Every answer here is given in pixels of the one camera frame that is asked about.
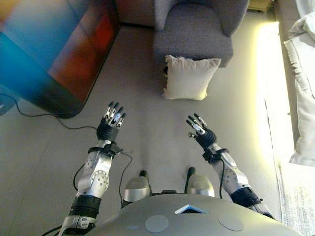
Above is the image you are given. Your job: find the white bed duvet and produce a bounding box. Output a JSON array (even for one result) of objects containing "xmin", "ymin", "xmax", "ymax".
[{"xmin": 283, "ymin": 0, "xmax": 315, "ymax": 167}]

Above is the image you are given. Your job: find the robot right leg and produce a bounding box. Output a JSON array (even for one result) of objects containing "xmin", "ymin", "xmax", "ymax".
[{"xmin": 184, "ymin": 167, "xmax": 215, "ymax": 198}]

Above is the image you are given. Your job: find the robot leg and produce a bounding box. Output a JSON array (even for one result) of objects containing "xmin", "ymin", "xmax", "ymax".
[
  {"xmin": 121, "ymin": 170, "xmax": 151, "ymax": 209},
  {"xmin": 184, "ymin": 167, "xmax": 215, "ymax": 198}
]

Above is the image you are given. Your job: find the robot left leg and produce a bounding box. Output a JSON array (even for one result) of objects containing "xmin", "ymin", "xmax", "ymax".
[{"xmin": 121, "ymin": 170, "xmax": 151, "ymax": 209}]

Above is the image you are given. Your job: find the large flat screen television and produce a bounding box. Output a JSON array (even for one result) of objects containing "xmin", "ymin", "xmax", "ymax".
[{"xmin": 0, "ymin": 0, "xmax": 121, "ymax": 119}]

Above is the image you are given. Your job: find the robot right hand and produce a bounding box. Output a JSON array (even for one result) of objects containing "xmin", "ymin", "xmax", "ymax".
[{"xmin": 186, "ymin": 113, "xmax": 218, "ymax": 149}]

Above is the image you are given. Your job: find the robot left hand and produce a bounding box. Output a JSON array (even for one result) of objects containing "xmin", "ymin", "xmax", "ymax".
[{"xmin": 96, "ymin": 101, "xmax": 127, "ymax": 143}]

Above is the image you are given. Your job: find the grey upholstered bed frame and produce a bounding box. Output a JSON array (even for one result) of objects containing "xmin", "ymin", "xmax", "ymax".
[{"xmin": 275, "ymin": 0, "xmax": 301, "ymax": 150}]

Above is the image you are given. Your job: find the black floor cable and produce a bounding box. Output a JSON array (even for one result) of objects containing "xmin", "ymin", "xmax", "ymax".
[{"xmin": 0, "ymin": 93, "xmax": 98, "ymax": 131}]

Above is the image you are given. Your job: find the grey robot torso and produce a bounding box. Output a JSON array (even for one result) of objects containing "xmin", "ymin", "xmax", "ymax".
[{"xmin": 86, "ymin": 193, "xmax": 302, "ymax": 236}]

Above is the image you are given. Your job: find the white square cushion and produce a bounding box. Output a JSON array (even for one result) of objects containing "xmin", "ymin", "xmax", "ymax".
[{"xmin": 162, "ymin": 54, "xmax": 222, "ymax": 101}]

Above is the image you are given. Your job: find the grey fabric armchair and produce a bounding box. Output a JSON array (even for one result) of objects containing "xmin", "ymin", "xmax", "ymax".
[{"xmin": 115, "ymin": 0, "xmax": 251, "ymax": 68}]

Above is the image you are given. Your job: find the grey patterned rug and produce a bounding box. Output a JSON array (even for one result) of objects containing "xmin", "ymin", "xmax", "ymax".
[{"xmin": 264, "ymin": 98, "xmax": 315, "ymax": 236}]

